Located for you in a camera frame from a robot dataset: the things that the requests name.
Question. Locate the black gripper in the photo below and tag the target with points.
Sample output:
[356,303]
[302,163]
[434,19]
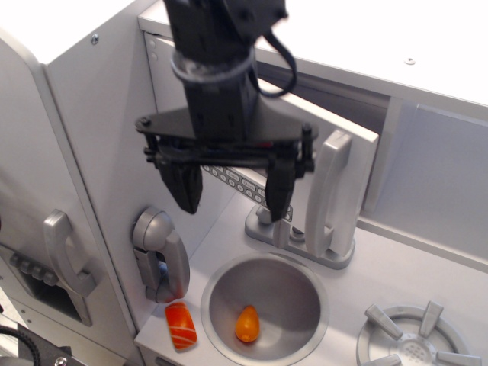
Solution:
[225,122]

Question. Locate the grey fridge door handle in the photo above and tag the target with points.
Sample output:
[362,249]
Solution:
[56,231]

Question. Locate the silver toy sink bowl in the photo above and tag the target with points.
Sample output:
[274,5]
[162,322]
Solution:
[291,303]

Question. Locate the salmon sushi toy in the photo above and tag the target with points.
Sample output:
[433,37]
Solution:
[181,326]

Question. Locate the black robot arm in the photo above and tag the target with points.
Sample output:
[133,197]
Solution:
[215,32]

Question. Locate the grey toy faucet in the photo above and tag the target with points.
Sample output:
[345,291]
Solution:
[283,236]

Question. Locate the grey toy phone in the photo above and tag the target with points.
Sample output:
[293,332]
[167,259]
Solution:
[161,256]

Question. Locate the white toy kitchen cabinet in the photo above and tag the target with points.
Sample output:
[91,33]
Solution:
[74,78]

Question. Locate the grey ice dispenser panel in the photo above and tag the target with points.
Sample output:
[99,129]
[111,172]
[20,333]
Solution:
[42,284]

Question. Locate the orange toy fruit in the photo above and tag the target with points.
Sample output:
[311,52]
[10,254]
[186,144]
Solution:
[247,327]

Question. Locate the white toy microwave door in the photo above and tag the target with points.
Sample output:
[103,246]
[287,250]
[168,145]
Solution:
[318,125]

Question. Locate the grey toy stove burner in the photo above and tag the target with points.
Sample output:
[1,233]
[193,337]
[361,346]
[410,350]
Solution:
[406,335]

